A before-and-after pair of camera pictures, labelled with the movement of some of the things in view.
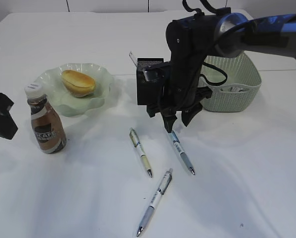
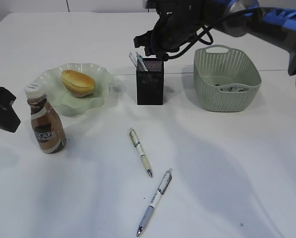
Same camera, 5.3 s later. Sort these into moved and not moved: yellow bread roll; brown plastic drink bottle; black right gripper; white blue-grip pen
Moved: black right gripper
Not moved: brown plastic drink bottle; yellow bread roll; white blue-grip pen
